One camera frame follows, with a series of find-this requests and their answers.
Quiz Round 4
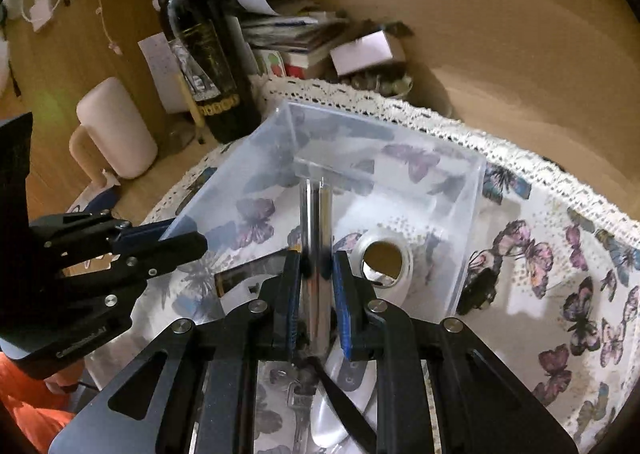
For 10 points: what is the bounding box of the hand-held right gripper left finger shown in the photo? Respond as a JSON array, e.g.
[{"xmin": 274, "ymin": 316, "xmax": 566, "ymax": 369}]
[{"xmin": 47, "ymin": 249, "xmax": 306, "ymax": 454}]

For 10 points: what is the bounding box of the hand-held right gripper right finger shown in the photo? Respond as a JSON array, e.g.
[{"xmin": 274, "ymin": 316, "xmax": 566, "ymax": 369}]
[{"xmin": 332, "ymin": 250, "xmax": 581, "ymax": 454}]

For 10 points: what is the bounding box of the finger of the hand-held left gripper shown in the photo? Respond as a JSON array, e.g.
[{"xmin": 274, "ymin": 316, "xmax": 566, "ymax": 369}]
[
  {"xmin": 54, "ymin": 232, "xmax": 209, "ymax": 310},
  {"xmin": 30, "ymin": 210, "xmax": 176, "ymax": 255}
]

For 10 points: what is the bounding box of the white handheld massager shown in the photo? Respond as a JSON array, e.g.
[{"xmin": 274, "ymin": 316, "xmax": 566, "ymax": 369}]
[{"xmin": 305, "ymin": 228, "xmax": 415, "ymax": 450}]

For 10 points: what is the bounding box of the shiny metal utensil handle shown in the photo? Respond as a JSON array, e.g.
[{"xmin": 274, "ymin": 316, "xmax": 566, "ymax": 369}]
[{"xmin": 297, "ymin": 177, "xmax": 335, "ymax": 360}]

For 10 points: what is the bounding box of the clear plastic container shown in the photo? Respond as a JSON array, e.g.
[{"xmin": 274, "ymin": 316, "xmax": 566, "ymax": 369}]
[{"xmin": 160, "ymin": 100, "xmax": 487, "ymax": 316}]

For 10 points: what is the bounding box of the person's left hand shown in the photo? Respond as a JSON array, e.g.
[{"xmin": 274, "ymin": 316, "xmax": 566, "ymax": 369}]
[{"xmin": 45, "ymin": 366, "xmax": 86, "ymax": 397}]

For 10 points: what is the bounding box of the white and blue packet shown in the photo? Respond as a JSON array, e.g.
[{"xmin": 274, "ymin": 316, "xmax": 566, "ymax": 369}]
[{"xmin": 65, "ymin": 174, "xmax": 121, "ymax": 216}]

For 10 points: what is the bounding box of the person's orange garment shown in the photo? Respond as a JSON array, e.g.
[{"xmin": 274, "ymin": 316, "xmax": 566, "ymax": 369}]
[{"xmin": 0, "ymin": 356, "xmax": 76, "ymax": 452}]

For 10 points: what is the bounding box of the pink mug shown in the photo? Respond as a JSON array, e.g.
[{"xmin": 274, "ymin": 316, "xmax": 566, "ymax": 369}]
[{"xmin": 69, "ymin": 77, "xmax": 159, "ymax": 182}]

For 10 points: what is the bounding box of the small black clip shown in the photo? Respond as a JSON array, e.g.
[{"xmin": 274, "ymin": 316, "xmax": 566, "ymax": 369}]
[{"xmin": 457, "ymin": 266, "xmax": 496, "ymax": 317}]

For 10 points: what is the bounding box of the yellow stick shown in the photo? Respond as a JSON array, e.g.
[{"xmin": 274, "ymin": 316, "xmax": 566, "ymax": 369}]
[{"xmin": 177, "ymin": 74, "xmax": 206, "ymax": 145}]

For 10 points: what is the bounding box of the white note paper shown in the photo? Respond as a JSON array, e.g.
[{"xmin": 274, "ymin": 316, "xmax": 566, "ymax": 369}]
[{"xmin": 137, "ymin": 32, "xmax": 188, "ymax": 114}]

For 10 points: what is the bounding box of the dark wine bottle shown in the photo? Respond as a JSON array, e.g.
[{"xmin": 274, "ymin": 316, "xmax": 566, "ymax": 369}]
[{"xmin": 152, "ymin": 0, "xmax": 261, "ymax": 145}]

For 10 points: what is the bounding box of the butterfly print lace tablecloth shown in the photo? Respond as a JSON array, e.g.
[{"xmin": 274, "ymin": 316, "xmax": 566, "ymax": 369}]
[{"xmin": 65, "ymin": 76, "xmax": 640, "ymax": 454}]

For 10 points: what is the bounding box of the dish of small trinkets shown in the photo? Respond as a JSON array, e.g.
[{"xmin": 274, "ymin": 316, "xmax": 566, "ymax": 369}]
[{"xmin": 345, "ymin": 21, "xmax": 416, "ymax": 98}]

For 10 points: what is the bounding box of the stack of books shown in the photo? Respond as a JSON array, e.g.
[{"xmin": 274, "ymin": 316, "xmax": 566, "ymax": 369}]
[{"xmin": 240, "ymin": 9, "xmax": 351, "ymax": 81}]

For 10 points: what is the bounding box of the white card box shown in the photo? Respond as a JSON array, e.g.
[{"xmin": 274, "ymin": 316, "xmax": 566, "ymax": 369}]
[{"xmin": 330, "ymin": 30, "xmax": 394, "ymax": 77}]

